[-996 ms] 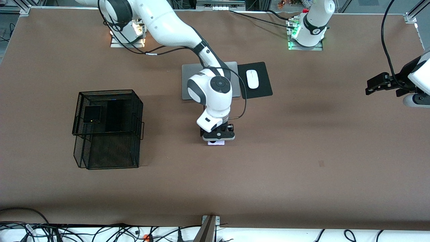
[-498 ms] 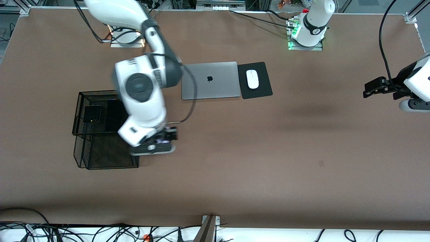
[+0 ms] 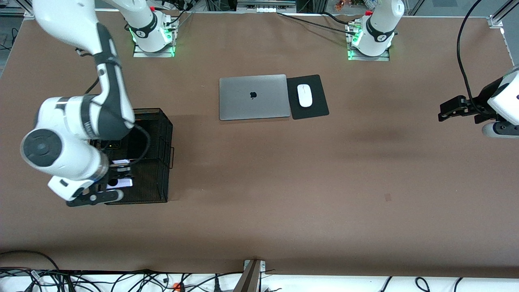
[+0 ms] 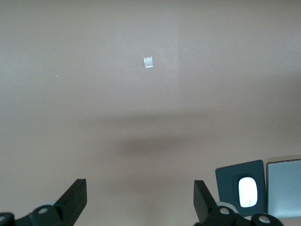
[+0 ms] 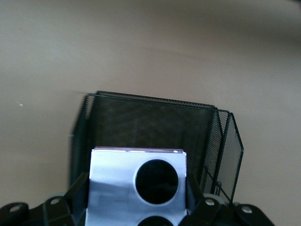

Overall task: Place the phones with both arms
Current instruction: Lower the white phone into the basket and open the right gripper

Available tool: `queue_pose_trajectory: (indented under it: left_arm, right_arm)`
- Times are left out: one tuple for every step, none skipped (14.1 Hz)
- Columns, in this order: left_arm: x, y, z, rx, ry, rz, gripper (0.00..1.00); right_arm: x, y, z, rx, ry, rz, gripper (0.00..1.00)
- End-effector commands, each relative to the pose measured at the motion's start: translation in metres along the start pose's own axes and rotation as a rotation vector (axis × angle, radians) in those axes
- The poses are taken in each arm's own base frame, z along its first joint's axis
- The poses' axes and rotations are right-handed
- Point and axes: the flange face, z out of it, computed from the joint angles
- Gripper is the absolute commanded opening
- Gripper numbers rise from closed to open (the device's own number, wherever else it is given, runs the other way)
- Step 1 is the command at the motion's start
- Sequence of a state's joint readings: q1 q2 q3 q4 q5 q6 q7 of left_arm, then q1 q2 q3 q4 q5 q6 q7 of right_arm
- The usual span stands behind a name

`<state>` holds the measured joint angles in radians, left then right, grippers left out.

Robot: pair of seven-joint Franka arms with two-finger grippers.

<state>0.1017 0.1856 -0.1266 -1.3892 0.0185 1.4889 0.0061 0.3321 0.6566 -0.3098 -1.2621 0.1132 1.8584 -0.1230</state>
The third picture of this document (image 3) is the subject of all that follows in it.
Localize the grey box with white plugs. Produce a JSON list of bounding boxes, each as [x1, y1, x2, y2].
[[237, 0, 296, 13]]

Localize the black cable across table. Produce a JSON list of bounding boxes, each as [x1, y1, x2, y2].
[[277, 11, 359, 37]]

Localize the aluminium frame profile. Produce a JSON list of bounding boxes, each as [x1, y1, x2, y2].
[[0, 6, 37, 19], [488, 0, 516, 67]]

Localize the white computer mouse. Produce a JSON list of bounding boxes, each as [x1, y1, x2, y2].
[[297, 84, 313, 108]]

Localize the silver laptop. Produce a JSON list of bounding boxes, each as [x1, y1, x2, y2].
[[219, 74, 292, 121]]

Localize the white lilac flip phone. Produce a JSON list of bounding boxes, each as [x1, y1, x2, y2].
[[106, 159, 134, 189]]

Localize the black mouse pad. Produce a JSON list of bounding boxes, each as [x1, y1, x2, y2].
[[286, 74, 330, 120]]

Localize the grey metal mounting bracket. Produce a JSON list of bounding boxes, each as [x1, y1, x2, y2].
[[233, 260, 266, 292]]

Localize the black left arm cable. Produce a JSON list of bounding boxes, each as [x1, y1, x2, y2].
[[457, 0, 493, 118]]

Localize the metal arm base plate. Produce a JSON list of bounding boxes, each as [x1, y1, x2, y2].
[[133, 41, 176, 58], [347, 47, 391, 62]]

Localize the black looped floor cable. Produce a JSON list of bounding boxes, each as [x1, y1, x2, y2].
[[0, 251, 61, 280]]

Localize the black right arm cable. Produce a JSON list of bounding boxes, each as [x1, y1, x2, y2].
[[75, 47, 151, 167]]

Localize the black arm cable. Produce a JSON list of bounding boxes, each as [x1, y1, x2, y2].
[[457, 0, 493, 118], [75, 47, 151, 167]]

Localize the black mesh two-tier organizer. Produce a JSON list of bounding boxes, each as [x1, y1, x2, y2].
[[87, 107, 175, 205]]

